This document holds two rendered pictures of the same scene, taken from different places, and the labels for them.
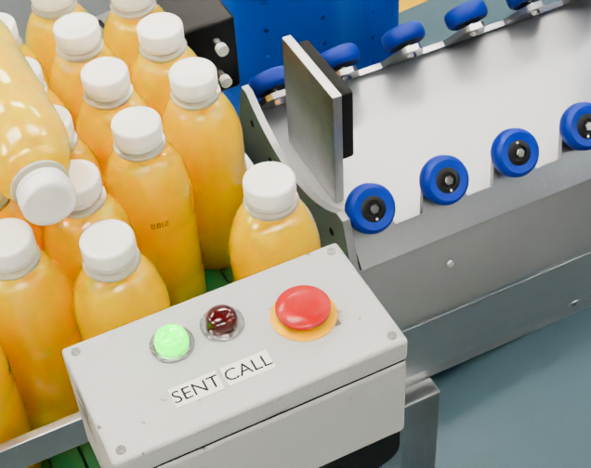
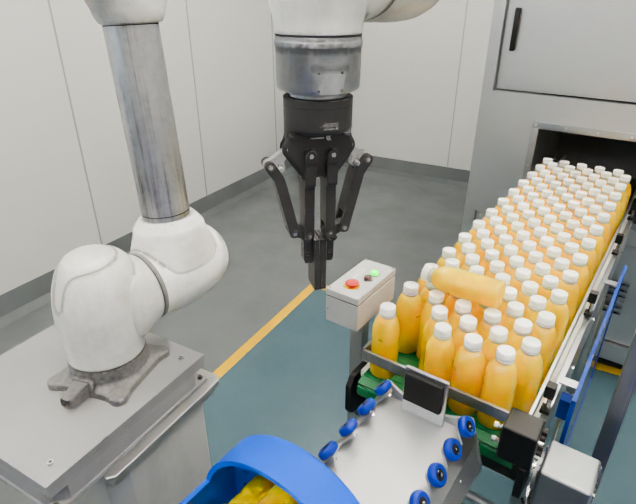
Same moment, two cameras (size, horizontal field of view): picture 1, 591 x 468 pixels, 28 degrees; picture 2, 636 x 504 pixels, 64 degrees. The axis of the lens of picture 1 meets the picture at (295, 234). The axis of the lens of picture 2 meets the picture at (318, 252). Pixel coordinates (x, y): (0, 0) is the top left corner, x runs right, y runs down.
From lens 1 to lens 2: 1.58 m
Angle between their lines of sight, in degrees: 102
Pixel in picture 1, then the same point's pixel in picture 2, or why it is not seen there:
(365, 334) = (335, 286)
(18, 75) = (461, 276)
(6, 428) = not seen: hidden behind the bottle
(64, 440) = not seen: hidden behind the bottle
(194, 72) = (442, 326)
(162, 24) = (473, 338)
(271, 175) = (387, 307)
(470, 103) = (388, 474)
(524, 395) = not seen: outside the picture
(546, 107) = (354, 485)
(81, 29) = (495, 329)
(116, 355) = (383, 270)
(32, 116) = (443, 269)
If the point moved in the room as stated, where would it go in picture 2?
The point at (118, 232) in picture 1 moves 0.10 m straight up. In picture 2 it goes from (410, 286) to (413, 252)
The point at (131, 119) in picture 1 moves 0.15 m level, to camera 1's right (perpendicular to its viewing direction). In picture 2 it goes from (441, 309) to (392, 328)
